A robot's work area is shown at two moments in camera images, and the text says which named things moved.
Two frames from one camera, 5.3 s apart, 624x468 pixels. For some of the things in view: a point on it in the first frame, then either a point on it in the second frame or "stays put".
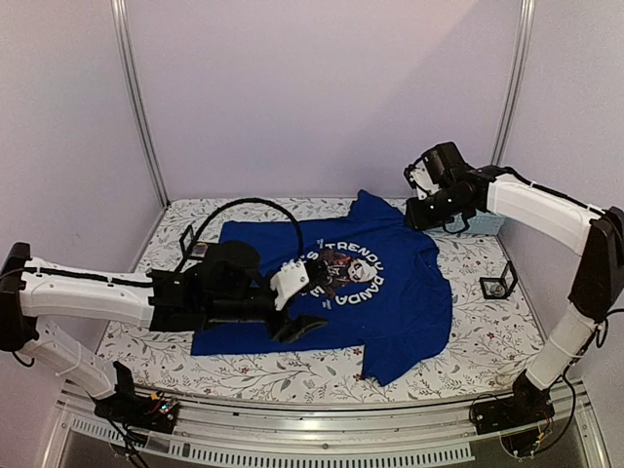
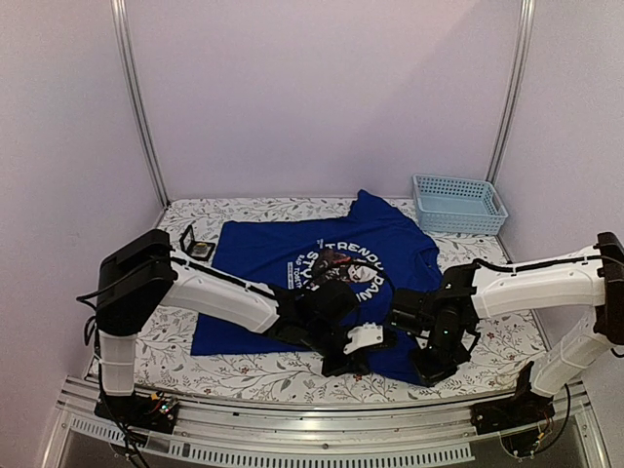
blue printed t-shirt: x=383 y=289 stays put
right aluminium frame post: x=516 y=79 stays put
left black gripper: x=296 y=328 to x=358 y=362
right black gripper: x=417 y=220 to x=432 y=375
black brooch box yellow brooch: x=190 y=247 stays put
